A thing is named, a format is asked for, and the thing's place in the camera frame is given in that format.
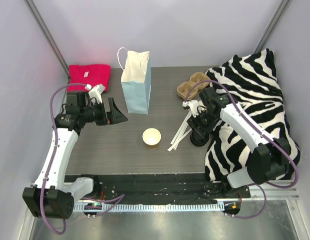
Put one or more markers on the white slotted cable duct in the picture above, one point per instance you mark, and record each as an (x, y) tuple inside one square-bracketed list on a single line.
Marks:
[(134, 208)]

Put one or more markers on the red folded cloth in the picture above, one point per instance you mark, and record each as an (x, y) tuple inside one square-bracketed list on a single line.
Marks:
[(93, 74)]

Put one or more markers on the white wrapped straw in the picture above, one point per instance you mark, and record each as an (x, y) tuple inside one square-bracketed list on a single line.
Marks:
[(176, 143), (179, 135), (181, 127)]

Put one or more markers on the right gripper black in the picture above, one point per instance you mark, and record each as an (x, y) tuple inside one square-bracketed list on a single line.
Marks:
[(199, 133)]

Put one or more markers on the brown cardboard cup carrier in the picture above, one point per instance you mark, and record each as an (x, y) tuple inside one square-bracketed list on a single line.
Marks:
[(184, 88)]

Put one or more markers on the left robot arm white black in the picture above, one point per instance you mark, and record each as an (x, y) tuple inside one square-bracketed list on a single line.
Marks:
[(49, 194)]

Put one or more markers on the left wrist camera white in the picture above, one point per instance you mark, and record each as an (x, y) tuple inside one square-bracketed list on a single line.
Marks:
[(95, 92)]

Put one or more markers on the light blue paper bag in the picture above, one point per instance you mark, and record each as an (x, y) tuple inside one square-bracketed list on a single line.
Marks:
[(136, 80)]

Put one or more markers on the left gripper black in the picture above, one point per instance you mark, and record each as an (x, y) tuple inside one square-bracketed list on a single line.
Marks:
[(108, 113)]

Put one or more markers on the corner metal post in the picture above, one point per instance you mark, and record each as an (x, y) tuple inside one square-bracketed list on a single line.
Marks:
[(46, 33), (275, 19)]

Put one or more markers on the brown paper coffee cup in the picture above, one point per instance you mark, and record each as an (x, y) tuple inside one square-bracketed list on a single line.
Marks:
[(151, 137)]

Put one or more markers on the right corner metal post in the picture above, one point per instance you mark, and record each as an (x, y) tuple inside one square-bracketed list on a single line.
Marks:
[(275, 19)]

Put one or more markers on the left corner metal post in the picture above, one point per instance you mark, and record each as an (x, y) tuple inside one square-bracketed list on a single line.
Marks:
[(46, 33)]

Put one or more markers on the zebra pattern blanket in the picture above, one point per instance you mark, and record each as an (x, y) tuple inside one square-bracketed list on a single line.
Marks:
[(252, 81)]

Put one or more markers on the aluminium frame rail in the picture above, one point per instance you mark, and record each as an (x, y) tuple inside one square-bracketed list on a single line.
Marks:
[(273, 193)]

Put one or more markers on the stack of black lids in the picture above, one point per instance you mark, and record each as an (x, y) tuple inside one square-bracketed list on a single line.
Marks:
[(199, 142)]

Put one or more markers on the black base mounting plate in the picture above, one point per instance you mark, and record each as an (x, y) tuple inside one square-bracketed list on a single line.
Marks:
[(166, 189)]

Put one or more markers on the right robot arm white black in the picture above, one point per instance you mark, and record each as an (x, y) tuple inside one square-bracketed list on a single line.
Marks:
[(268, 157)]

